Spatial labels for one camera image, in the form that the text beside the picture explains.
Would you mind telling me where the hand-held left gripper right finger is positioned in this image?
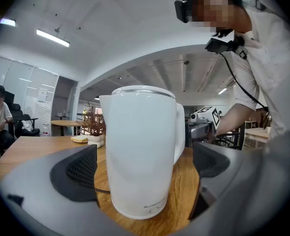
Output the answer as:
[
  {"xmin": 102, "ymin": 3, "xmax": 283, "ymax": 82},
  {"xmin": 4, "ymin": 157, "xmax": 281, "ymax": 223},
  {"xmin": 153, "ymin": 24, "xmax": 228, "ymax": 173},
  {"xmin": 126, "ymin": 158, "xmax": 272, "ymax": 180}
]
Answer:
[{"xmin": 169, "ymin": 141, "xmax": 270, "ymax": 236}]

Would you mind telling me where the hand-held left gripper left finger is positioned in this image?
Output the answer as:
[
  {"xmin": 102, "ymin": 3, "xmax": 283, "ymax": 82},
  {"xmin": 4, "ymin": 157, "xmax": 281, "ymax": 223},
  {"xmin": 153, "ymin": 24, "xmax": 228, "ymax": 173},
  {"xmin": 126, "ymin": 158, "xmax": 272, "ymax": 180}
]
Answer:
[{"xmin": 0, "ymin": 144, "xmax": 135, "ymax": 236}]

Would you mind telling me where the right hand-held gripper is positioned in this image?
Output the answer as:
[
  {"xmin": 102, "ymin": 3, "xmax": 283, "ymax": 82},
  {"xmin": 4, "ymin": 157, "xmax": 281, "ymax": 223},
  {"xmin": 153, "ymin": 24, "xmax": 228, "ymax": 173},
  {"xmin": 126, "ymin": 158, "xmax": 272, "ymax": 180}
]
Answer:
[{"xmin": 185, "ymin": 105, "xmax": 221, "ymax": 147}]

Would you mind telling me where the white electric kettle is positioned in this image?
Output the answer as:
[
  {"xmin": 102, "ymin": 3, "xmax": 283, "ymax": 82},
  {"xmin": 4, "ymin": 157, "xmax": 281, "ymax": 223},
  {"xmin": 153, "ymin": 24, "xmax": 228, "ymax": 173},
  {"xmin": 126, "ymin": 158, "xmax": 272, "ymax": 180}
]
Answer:
[{"xmin": 99, "ymin": 85, "xmax": 186, "ymax": 220}]

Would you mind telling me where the person's right forearm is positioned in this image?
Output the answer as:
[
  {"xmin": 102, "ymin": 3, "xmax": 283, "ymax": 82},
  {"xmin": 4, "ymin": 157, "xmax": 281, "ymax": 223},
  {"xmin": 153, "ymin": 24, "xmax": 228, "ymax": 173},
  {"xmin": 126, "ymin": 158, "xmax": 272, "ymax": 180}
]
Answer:
[{"xmin": 215, "ymin": 103, "xmax": 257, "ymax": 142}]

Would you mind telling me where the white bag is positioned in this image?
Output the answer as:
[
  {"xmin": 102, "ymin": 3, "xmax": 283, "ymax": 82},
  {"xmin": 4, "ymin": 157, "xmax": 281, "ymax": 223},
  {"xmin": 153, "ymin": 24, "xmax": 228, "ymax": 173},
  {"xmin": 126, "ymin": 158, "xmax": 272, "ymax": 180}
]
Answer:
[{"xmin": 21, "ymin": 119, "xmax": 33, "ymax": 133}]

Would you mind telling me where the yellow sponge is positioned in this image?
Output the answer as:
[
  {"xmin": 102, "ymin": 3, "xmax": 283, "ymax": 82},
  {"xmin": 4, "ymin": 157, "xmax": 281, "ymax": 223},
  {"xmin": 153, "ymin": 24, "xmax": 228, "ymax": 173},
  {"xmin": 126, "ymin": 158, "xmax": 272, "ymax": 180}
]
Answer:
[{"xmin": 70, "ymin": 135, "xmax": 89, "ymax": 144}]

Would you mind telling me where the black office chair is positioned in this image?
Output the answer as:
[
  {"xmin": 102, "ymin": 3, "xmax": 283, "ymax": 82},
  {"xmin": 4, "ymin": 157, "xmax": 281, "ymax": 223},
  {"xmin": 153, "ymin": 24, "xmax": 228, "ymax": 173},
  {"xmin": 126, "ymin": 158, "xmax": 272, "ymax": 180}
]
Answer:
[{"xmin": 11, "ymin": 103, "xmax": 41, "ymax": 139}]

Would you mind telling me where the round wooden table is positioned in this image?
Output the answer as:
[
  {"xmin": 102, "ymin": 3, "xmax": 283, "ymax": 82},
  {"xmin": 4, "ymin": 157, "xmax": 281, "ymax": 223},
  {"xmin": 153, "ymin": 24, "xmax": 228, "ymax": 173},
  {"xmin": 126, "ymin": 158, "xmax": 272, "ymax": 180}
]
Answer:
[{"xmin": 50, "ymin": 120, "xmax": 83, "ymax": 137}]

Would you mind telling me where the black chest-mounted device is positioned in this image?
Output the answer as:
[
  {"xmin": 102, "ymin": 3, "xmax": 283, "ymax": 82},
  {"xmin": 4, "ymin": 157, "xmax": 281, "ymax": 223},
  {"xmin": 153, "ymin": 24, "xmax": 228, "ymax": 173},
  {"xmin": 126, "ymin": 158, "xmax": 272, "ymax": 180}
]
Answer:
[{"xmin": 204, "ymin": 37, "xmax": 226, "ymax": 55}]

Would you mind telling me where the dried plant in white pot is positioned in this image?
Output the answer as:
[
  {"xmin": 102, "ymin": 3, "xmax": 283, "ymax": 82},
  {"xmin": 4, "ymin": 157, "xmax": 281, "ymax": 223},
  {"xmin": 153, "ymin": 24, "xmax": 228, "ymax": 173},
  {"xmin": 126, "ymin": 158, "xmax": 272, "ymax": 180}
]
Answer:
[{"xmin": 81, "ymin": 102, "xmax": 107, "ymax": 148}]

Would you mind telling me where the person's white shirt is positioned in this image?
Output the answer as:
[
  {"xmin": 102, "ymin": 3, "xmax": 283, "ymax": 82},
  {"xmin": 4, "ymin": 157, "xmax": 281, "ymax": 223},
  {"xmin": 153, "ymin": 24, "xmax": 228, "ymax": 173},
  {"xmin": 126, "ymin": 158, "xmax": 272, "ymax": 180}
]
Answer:
[{"xmin": 229, "ymin": 0, "xmax": 290, "ymax": 142}]

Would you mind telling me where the white paper notice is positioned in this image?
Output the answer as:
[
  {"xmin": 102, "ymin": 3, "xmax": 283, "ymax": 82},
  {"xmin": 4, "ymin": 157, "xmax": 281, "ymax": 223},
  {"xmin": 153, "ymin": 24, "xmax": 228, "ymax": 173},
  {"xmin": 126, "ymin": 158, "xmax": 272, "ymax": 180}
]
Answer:
[{"xmin": 37, "ymin": 87, "xmax": 48, "ymax": 104}]

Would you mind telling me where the black computer monitor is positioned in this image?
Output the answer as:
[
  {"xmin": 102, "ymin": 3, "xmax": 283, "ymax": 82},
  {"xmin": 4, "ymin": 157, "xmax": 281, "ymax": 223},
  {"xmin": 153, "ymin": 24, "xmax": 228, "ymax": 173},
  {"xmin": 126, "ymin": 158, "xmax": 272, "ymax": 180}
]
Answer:
[{"xmin": 4, "ymin": 91, "xmax": 16, "ymax": 106}]

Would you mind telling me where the person's head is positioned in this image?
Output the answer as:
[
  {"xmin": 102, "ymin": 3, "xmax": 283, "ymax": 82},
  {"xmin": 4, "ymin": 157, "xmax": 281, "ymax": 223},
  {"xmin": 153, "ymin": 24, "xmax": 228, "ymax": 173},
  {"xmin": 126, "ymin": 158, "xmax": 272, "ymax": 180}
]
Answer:
[{"xmin": 184, "ymin": 0, "xmax": 253, "ymax": 38}]

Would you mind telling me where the black device cable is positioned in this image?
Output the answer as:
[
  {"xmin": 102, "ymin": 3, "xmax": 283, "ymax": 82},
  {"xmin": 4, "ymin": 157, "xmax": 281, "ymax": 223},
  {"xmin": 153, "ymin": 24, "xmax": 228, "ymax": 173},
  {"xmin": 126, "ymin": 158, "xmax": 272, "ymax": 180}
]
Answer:
[{"xmin": 219, "ymin": 53, "xmax": 270, "ymax": 113}]

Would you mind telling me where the black head-worn camera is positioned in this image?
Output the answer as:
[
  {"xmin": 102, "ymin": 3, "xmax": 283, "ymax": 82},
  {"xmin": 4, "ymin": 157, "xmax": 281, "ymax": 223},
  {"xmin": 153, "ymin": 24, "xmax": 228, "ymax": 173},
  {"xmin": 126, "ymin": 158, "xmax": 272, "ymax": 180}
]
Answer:
[{"xmin": 174, "ymin": 0, "xmax": 193, "ymax": 25}]

